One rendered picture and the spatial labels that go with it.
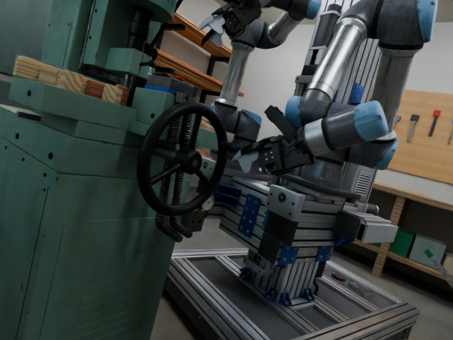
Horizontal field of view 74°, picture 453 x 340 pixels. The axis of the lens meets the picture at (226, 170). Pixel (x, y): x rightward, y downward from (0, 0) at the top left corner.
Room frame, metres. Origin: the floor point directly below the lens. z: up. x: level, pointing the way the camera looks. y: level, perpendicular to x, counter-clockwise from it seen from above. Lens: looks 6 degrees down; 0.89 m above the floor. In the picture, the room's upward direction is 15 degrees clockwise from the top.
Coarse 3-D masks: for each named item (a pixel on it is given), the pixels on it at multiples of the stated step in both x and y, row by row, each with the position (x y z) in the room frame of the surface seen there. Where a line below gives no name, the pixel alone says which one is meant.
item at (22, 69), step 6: (18, 60) 0.71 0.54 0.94; (18, 66) 0.71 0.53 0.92; (24, 66) 0.72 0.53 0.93; (30, 66) 0.73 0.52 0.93; (36, 66) 0.74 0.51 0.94; (18, 72) 0.71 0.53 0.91; (24, 72) 0.72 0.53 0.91; (30, 72) 0.73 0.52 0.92; (36, 72) 0.74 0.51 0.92; (30, 78) 0.73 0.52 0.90; (36, 78) 0.74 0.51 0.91; (60, 78) 0.78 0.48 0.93; (84, 84) 0.83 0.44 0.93; (84, 90) 0.84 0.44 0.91; (204, 120) 1.23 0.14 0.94
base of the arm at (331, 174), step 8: (320, 160) 1.10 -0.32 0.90; (328, 160) 1.09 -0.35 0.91; (312, 168) 1.11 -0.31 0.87; (320, 168) 1.09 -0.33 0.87; (328, 168) 1.08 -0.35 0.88; (336, 168) 1.09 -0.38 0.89; (304, 176) 1.12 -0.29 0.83; (312, 176) 1.09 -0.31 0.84; (320, 176) 1.08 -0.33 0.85; (328, 176) 1.08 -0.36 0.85; (336, 176) 1.08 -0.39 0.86; (320, 184) 1.07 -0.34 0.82; (328, 184) 1.07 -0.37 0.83; (336, 184) 1.08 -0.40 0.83
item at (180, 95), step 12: (180, 96) 0.77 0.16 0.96; (192, 96) 0.80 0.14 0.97; (168, 144) 0.77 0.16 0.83; (180, 144) 0.81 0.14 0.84; (168, 180) 0.77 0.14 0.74; (180, 180) 0.81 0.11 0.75; (168, 192) 0.78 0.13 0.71; (180, 192) 0.81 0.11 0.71; (156, 216) 0.77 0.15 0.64; (168, 228) 0.81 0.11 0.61; (180, 228) 0.84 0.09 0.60; (180, 240) 0.89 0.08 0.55
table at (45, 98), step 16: (16, 80) 0.72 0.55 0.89; (32, 80) 0.67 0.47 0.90; (16, 96) 0.71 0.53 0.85; (32, 96) 0.65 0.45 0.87; (48, 96) 0.63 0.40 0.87; (64, 96) 0.65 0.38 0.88; (80, 96) 0.68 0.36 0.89; (48, 112) 0.63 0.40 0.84; (64, 112) 0.66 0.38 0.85; (80, 112) 0.69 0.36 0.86; (96, 112) 0.71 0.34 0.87; (112, 112) 0.75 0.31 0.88; (128, 112) 0.78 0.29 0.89; (128, 128) 0.79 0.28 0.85; (144, 128) 0.75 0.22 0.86; (208, 144) 1.05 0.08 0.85
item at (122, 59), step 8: (112, 48) 0.96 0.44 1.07; (120, 48) 0.93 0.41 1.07; (112, 56) 0.95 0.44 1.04; (120, 56) 0.92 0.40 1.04; (128, 56) 0.90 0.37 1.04; (136, 56) 0.90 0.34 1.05; (144, 56) 0.92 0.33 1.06; (112, 64) 0.94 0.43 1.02; (120, 64) 0.92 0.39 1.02; (128, 64) 0.89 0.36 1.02; (136, 64) 0.90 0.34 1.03; (120, 72) 0.95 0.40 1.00; (128, 72) 0.89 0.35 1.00; (136, 72) 0.91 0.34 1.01; (144, 72) 0.93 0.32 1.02
